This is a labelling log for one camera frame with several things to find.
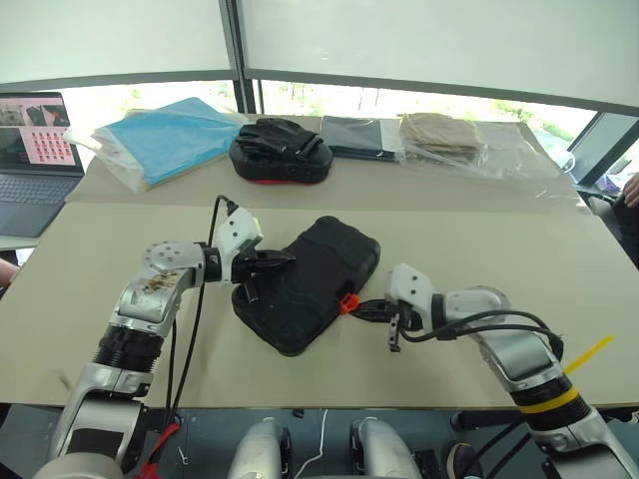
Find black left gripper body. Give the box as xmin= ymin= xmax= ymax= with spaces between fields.
xmin=232 ymin=247 xmax=266 ymax=284

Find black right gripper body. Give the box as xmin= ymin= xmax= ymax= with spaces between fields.
xmin=382 ymin=297 xmax=423 ymax=334

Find black plastic tool case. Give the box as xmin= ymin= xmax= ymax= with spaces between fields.
xmin=230 ymin=215 xmax=381 ymax=356

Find black red focus pad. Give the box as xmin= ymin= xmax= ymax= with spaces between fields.
xmin=228 ymin=117 xmax=334 ymax=188

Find silver rounded robot shell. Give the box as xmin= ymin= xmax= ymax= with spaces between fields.
xmin=228 ymin=417 xmax=295 ymax=479
xmin=348 ymin=415 xmax=421 ymax=479

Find dark shoe white sole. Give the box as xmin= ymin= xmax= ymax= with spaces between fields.
xmin=445 ymin=440 xmax=484 ymax=479

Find dark navy bagged cloth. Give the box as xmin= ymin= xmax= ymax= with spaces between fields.
xmin=319 ymin=115 xmax=406 ymax=163

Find blue bagged cloth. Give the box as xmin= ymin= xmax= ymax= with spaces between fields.
xmin=63 ymin=96 xmax=250 ymax=194

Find beige bagged cloth stack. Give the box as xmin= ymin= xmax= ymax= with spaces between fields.
xmin=397 ymin=111 xmax=484 ymax=165

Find yellow zip tie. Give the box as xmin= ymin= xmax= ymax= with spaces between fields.
xmin=562 ymin=334 xmax=617 ymax=374

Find clear plastic sheet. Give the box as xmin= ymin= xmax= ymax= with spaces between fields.
xmin=468 ymin=121 xmax=596 ymax=212

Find dark grey open laptop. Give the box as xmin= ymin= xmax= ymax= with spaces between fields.
xmin=0 ymin=91 xmax=87 ymax=239

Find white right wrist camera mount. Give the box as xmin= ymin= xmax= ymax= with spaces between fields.
xmin=382 ymin=262 xmax=436 ymax=321

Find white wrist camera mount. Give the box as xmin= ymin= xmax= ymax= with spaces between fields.
xmin=382 ymin=262 xmax=436 ymax=321
xmin=215 ymin=206 xmax=265 ymax=261

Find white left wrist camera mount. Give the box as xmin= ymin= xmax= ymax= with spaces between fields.
xmin=215 ymin=206 xmax=265 ymax=261

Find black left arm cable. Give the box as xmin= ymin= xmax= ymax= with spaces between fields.
xmin=163 ymin=195 xmax=239 ymax=426

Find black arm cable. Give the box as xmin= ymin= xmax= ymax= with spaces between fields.
xmin=163 ymin=195 xmax=239 ymax=426
xmin=400 ymin=309 xmax=567 ymax=361

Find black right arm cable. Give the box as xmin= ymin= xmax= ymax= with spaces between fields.
xmin=400 ymin=309 xmax=567 ymax=361

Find white cord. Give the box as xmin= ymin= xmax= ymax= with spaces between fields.
xmin=302 ymin=408 xmax=331 ymax=479

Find red cable tie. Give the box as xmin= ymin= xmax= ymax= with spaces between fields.
xmin=138 ymin=422 xmax=182 ymax=479

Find dark window frame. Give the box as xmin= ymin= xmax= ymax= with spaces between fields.
xmin=0 ymin=0 xmax=639 ymax=121

